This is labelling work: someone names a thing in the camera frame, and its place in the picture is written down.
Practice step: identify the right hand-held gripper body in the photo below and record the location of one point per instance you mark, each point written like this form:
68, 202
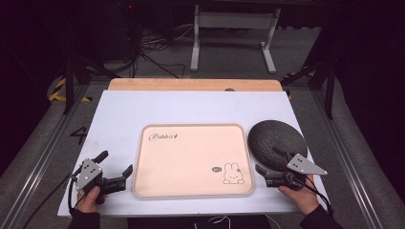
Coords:
301, 166

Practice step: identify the wooden table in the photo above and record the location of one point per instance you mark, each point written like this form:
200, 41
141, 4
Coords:
178, 84

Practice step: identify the white metal stand frame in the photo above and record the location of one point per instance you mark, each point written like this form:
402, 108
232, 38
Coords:
235, 20

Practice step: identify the pink tray with rabbit print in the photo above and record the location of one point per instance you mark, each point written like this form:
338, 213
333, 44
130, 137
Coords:
191, 162

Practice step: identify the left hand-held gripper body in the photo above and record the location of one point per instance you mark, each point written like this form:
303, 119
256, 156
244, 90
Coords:
86, 174

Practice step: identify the person's left hand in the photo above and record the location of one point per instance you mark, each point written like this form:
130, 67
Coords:
87, 200

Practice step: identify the white board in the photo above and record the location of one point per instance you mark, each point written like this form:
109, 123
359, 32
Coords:
127, 111

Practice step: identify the black tripod stand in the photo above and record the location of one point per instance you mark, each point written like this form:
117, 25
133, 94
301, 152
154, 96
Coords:
329, 82
69, 82

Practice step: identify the person's right hand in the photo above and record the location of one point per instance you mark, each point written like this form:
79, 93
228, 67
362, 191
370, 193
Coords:
301, 198

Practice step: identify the metal floor rail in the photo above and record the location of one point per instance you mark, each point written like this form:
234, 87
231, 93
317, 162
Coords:
41, 152
347, 152

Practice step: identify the dark round textured plate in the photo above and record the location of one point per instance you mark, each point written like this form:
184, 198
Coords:
270, 140

